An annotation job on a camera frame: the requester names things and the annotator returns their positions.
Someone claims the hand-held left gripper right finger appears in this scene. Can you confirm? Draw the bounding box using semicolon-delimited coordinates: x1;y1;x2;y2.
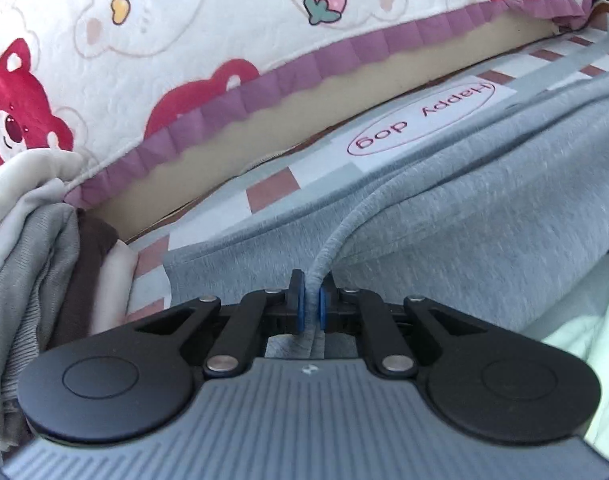
319;280;488;380

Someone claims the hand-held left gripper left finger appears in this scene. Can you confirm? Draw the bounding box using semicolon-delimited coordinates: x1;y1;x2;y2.
134;269;306;380

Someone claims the grey hoodie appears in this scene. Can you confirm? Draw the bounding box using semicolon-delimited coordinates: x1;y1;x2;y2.
162;67;609;361

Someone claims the checkered rug with dog print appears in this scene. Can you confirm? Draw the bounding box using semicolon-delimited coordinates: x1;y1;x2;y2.
127;0;609;323

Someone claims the beige mattress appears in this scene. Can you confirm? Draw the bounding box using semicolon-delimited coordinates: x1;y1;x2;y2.
92;10;560;243

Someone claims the dark brown folded garment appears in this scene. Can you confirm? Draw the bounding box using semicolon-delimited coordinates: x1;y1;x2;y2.
44;210;120;351

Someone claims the grey knit sweater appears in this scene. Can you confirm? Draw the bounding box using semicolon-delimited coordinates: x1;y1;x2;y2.
0;202;82;453

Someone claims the light green cloth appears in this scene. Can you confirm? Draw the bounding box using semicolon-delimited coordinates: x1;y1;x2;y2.
542;250;609;448

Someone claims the white bear-print bedspread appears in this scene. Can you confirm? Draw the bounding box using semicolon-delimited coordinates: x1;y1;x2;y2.
0;0;593;211

